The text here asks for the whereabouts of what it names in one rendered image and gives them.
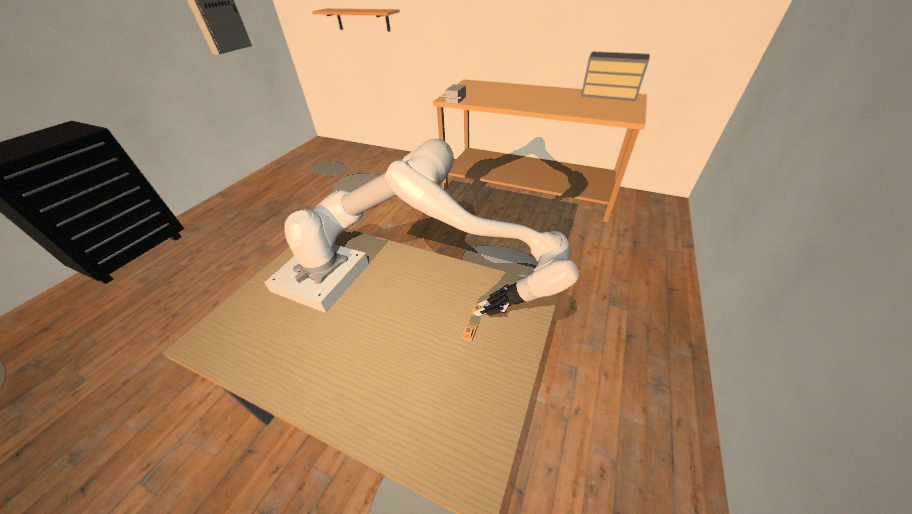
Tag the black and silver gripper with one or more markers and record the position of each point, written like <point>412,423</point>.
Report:
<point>500,301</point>

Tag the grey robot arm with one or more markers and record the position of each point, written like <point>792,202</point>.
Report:
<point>414,179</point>

